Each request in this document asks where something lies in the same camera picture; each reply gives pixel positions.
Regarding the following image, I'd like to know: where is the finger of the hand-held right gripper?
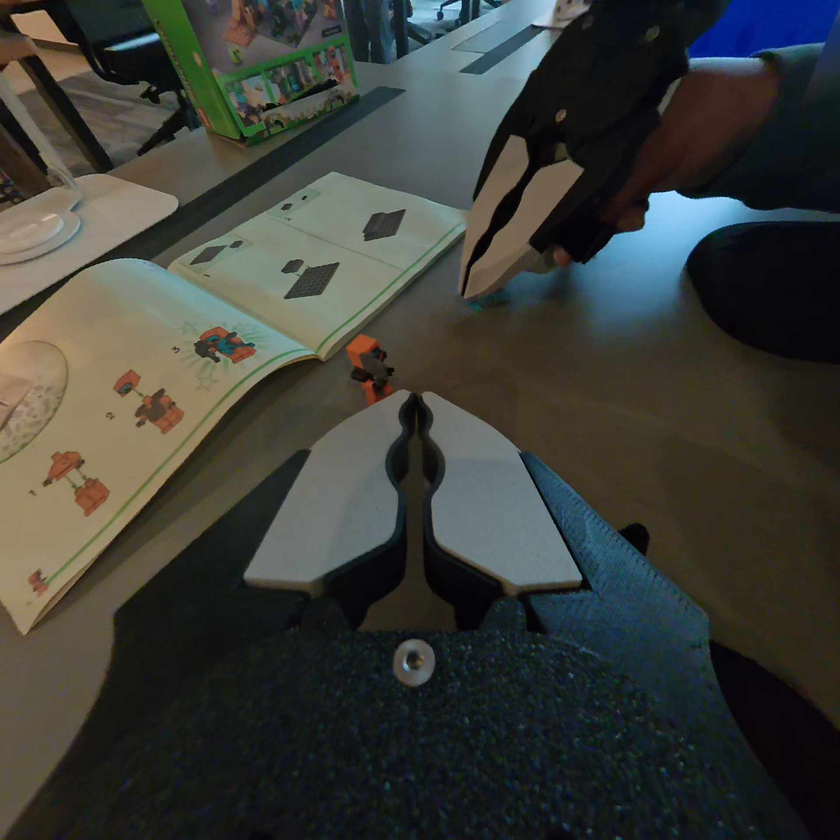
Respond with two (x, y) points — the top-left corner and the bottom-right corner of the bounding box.
(460, 134), (543, 286)
(464, 158), (588, 300)

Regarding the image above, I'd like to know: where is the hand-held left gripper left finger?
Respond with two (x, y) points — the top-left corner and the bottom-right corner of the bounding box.
(243, 392), (418, 588)

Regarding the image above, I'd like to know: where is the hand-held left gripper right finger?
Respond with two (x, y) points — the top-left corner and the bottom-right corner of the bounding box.
(420, 390), (585, 590)

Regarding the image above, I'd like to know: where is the white instruction booklet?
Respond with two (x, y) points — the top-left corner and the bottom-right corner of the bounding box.
(0, 171), (469, 636)

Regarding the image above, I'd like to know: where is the green toy brick box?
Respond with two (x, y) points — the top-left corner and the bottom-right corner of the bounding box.
(141, 0), (359, 144)

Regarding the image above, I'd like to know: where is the person's right hand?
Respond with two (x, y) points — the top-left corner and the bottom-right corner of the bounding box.
(545, 59), (784, 270)

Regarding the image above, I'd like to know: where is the blue plastic bin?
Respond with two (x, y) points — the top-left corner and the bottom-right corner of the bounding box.
(689, 0), (840, 60)

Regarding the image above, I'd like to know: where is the black chair armrest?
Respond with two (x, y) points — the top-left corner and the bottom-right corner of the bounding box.
(686, 221), (840, 363)

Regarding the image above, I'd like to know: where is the black office chair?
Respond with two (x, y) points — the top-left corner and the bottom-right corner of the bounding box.
(59, 0), (198, 156)

